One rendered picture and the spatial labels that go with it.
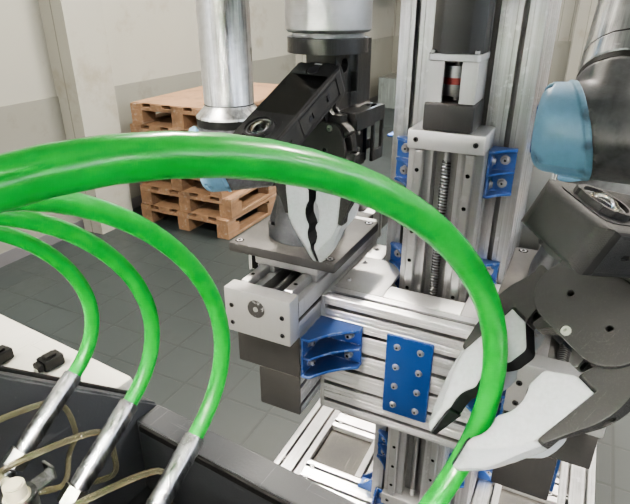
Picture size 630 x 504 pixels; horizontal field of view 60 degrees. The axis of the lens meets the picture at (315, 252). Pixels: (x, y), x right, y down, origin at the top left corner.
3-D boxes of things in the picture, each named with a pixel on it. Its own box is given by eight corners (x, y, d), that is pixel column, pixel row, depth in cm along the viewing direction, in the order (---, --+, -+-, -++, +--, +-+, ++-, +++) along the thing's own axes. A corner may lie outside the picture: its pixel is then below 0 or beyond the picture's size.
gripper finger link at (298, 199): (341, 244, 59) (343, 161, 55) (312, 265, 55) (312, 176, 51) (316, 238, 61) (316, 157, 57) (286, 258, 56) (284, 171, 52)
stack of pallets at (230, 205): (229, 176, 488) (223, 79, 452) (310, 189, 455) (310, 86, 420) (136, 220, 392) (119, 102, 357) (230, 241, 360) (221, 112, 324)
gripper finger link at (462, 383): (464, 448, 38) (577, 372, 36) (423, 430, 34) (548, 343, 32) (443, 410, 40) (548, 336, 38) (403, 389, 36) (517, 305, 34)
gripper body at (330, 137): (384, 163, 55) (392, 34, 50) (343, 186, 48) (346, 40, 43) (319, 153, 59) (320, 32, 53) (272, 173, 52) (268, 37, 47)
